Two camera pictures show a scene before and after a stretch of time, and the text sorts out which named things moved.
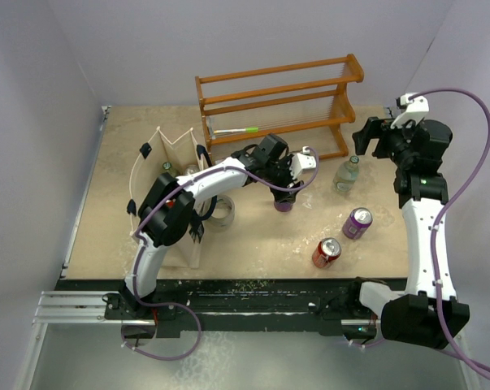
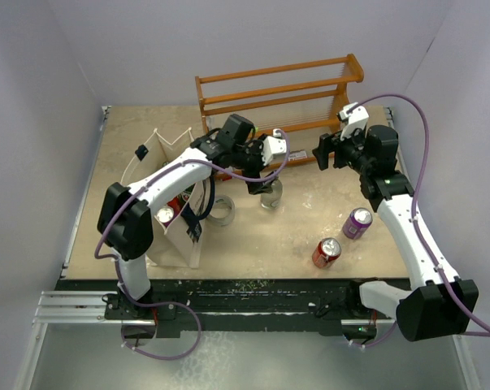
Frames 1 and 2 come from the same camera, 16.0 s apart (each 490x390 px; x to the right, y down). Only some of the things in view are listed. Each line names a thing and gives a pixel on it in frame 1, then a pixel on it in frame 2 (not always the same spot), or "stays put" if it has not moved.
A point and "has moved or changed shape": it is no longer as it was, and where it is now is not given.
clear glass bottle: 346,175 to 272,200
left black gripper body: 280,175 to 250,160
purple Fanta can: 283,206 has moved or changed shape
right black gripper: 378,128 to 327,143
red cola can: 327,251 stays put
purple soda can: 357,223 stays put
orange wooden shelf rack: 306,103 stays put
